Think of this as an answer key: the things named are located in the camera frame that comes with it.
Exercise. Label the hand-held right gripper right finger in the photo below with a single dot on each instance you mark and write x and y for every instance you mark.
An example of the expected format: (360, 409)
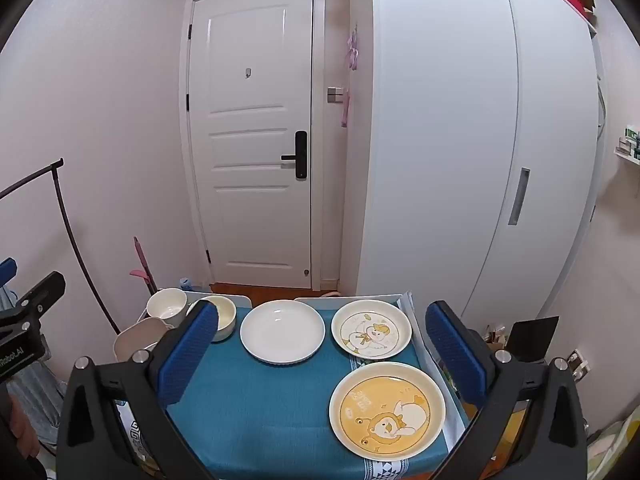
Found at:
(455, 355)

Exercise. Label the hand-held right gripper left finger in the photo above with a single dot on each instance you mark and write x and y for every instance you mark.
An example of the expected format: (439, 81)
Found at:
(192, 345)

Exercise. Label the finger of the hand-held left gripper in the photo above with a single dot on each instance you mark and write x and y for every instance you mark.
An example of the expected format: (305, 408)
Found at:
(6, 270)
(42, 292)

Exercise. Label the beige dish rack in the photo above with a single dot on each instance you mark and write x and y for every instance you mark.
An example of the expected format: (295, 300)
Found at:
(140, 337)

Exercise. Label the white duck print plate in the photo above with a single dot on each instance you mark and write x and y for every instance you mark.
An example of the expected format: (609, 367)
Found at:
(371, 332)

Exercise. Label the yellow bear print plate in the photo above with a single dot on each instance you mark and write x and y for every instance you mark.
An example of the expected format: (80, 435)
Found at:
(387, 410)

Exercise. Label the plain white plate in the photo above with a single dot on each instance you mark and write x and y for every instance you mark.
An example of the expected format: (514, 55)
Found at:
(282, 332)

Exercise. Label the cream bowl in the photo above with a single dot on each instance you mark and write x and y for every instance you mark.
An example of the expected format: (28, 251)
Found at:
(226, 314)

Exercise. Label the white deep bowl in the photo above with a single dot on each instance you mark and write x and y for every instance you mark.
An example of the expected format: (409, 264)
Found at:
(167, 305)

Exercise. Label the grey striped cloth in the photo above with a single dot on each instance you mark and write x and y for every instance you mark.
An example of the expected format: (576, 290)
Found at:
(35, 395)

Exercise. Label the blue water bottle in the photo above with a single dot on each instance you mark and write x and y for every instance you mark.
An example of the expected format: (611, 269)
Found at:
(185, 283)

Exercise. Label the black box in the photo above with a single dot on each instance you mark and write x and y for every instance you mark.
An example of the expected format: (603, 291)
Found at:
(532, 337)

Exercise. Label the black clothes rack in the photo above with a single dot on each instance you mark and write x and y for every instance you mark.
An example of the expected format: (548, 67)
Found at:
(64, 210)

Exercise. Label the white printed box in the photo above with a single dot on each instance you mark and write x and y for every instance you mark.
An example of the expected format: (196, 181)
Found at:
(137, 435)

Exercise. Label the blue tablecloth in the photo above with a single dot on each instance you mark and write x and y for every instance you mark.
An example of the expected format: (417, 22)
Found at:
(280, 410)

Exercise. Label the green patterned blanket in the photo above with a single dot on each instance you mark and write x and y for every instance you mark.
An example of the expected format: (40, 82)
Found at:
(617, 447)

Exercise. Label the white wardrobe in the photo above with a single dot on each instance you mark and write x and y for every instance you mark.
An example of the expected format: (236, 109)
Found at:
(440, 135)

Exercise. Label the white panel door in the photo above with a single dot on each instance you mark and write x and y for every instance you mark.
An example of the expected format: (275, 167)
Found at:
(250, 85)

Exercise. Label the pink hanging ornament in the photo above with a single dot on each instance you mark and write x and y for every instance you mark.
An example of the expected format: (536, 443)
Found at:
(353, 45)

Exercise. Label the white wall shelf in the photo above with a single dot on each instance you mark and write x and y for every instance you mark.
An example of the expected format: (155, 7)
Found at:
(629, 152)

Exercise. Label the grey light switch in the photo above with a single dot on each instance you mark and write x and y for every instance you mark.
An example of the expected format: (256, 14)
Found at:
(335, 95)

